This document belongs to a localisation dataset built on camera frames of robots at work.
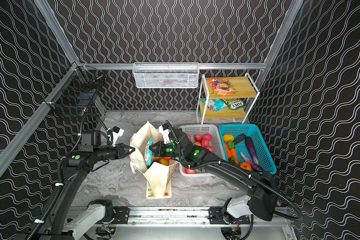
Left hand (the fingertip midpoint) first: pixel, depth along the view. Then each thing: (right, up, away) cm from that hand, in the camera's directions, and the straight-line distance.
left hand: (136, 149), depth 70 cm
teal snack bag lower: (+43, +25, +28) cm, 58 cm away
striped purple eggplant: (+64, -12, +18) cm, 67 cm away
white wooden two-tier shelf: (+54, +31, +33) cm, 71 cm away
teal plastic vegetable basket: (+67, +8, +29) cm, 74 cm away
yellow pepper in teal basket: (+52, +4, +30) cm, 60 cm away
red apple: (+26, -14, +13) cm, 32 cm away
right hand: (+6, +1, -2) cm, 6 cm away
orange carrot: (+51, -6, +22) cm, 56 cm away
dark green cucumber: (+60, +3, +30) cm, 67 cm away
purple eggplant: (+66, -1, +28) cm, 72 cm away
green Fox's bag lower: (+57, +26, +29) cm, 69 cm away
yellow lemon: (+11, -9, +16) cm, 21 cm away
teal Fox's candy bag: (+6, -2, -2) cm, 6 cm away
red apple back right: (+39, +5, +29) cm, 49 cm away
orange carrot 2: (+54, -6, +23) cm, 59 cm away
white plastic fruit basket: (+44, +1, +22) cm, 49 cm away
